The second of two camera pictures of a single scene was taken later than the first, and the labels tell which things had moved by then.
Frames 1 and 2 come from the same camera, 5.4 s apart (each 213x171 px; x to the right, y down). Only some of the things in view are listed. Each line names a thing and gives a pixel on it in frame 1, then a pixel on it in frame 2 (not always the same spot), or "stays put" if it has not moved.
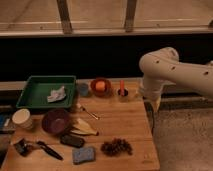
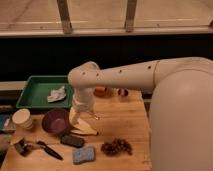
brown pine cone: [115, 147] stays put
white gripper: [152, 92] -> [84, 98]
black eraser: [72, 140] stays put
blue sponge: [82, 154] stays put
